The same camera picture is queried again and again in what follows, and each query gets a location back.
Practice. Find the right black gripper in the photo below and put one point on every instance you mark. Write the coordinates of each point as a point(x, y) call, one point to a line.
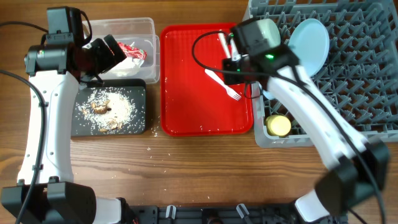
point(232, 71)

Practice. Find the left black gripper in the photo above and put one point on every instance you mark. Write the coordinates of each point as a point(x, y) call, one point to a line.
point(109, 60)

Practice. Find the red snack wrapper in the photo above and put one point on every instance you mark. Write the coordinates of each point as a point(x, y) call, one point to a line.
point(133, 52)

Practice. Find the white plastic fork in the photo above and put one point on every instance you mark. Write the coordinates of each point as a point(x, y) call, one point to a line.
point(231, 93)

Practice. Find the white plastic spoon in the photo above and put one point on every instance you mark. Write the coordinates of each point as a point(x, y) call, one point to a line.
point(224, 44)

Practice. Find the light blue rice bowl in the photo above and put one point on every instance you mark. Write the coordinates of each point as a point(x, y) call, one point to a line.
point(268, 95)

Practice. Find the green bowl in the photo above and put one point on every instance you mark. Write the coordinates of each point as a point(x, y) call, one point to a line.
point(270, 32)

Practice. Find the rice and food scraps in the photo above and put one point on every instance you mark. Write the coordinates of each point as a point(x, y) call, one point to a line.
point(107, 110)

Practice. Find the yellow plastic cup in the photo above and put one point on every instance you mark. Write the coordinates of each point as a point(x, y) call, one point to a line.
point(278, 125)

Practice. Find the light blue plate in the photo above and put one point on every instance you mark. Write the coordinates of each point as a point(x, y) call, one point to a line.
point(310, 43)

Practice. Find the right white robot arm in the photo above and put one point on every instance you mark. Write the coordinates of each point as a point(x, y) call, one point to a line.
point(356, 167)

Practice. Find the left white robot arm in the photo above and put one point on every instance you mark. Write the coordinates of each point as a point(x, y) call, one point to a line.
point(65, 60)

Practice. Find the grey dishwasher rack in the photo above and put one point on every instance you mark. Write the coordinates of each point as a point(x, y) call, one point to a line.
point(359, 76)

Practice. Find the crumpled white tissue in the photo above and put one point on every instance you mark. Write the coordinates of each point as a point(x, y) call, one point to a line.
point(128, 65)

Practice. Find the clear plastic bin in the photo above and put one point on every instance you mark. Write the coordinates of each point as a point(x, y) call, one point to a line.
point(139, 32)

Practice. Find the black plastic tray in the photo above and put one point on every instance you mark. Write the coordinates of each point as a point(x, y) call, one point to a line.
point(109, 109)

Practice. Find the black mounting rail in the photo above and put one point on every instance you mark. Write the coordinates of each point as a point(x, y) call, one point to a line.
point(238, 214)

